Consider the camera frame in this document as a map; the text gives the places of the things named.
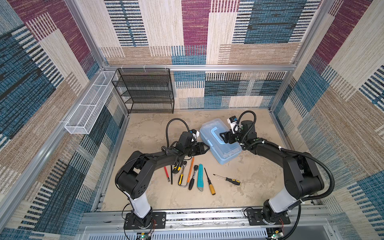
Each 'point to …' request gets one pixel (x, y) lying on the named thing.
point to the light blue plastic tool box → (210, 131)
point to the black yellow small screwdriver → (237, 182)
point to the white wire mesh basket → (81, 122)
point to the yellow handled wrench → (181, 175)
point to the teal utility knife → (200, 181)
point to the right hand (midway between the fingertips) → (225, 136)
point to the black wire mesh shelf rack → (145, 90)
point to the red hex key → (167, 174)
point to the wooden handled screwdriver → (213, 191)
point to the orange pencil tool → (189, 173)
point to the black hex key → (171, 174)
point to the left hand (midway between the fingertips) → (208, 146)
